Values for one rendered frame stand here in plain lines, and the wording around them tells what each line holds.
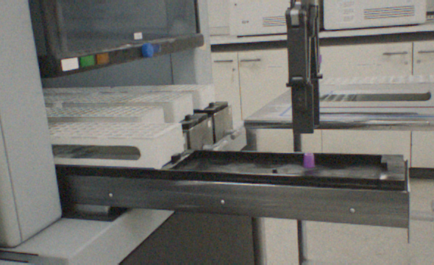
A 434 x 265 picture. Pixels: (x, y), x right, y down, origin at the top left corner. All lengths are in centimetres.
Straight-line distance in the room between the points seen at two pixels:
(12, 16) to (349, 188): 51
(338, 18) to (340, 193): 238
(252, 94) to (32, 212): 247
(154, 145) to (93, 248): 17
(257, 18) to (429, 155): 131
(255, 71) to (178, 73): 179
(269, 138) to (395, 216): 253
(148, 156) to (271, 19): 239
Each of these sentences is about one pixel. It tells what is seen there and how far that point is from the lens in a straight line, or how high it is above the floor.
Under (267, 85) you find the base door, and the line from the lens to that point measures 309.
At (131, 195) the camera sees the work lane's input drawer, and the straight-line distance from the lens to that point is 76.
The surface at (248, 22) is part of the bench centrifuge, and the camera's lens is 309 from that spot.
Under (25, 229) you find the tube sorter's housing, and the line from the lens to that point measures 76.
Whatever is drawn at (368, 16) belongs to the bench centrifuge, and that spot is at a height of 97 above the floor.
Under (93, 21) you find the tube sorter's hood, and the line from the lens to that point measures 87.
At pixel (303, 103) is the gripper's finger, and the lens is 68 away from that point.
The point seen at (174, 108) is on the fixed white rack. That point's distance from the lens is 105.
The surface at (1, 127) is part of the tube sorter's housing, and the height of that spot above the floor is 91.
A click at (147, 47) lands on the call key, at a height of 99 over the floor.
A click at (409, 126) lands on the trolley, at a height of 81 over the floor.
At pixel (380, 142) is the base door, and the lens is 306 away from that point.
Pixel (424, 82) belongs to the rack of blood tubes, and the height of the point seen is 88.
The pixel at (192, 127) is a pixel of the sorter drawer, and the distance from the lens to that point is 105.
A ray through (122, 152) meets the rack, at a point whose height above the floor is 81.
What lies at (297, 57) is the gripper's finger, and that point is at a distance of 65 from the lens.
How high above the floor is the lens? 103
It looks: 13 degrees down
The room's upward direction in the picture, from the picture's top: 4 degrees counter-clockwise
